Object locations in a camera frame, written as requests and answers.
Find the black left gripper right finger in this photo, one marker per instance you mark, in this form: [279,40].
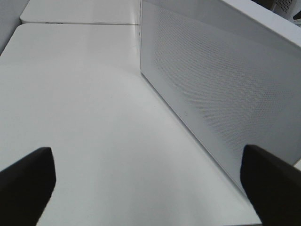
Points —
[272,186]

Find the white microwave oven body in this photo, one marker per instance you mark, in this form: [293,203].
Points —
[288,9]

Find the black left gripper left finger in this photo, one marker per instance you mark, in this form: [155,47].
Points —
[26,187]

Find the white microwave door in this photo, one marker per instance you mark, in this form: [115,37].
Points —
[231,71]

